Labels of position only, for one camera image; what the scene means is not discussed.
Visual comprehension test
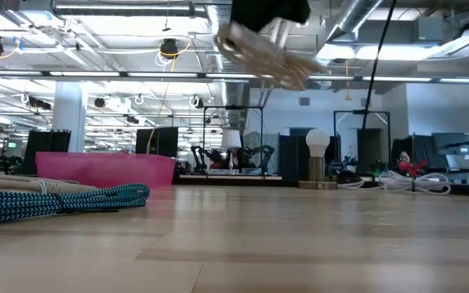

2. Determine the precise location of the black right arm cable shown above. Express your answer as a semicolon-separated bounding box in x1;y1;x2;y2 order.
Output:
360;0;397;131

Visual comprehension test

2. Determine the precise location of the silver ventilation duct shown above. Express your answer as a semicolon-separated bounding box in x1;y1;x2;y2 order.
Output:
326;0;384;42

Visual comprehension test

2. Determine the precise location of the white building column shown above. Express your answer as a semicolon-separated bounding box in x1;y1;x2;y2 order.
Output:
51;81;88;154

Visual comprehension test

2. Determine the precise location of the background monitor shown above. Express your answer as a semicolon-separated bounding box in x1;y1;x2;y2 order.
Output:
431;131;469;156

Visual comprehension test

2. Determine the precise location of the red plastic tray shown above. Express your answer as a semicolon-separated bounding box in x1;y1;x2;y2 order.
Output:
34;151;177;190

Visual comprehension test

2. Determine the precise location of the beige USB cable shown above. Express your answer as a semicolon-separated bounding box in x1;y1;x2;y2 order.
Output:
0;173;98;195
214;20;328;92

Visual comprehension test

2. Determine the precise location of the white lampshade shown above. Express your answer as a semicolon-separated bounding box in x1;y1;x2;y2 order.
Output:
221;129;243;150

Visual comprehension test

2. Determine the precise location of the white lamp cord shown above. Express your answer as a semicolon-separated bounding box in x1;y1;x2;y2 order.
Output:
337;169;452;196

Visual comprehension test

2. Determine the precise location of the brass lamp with white bulb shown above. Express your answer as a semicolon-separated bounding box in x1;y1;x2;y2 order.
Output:
297;128;339;190

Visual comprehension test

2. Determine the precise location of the background black cell frame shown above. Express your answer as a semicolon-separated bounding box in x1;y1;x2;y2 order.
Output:
332;108;392;176
202;104;265;176

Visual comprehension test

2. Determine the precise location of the black partition panel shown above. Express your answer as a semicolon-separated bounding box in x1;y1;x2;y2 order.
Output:
24;129;72;176
135;126;180;160

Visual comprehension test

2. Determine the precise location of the person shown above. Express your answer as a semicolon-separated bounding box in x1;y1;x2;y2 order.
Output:
397;150;430;177

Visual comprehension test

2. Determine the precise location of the teal braided USB cable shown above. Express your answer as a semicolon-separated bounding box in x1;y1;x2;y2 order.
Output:
0;182;151;227

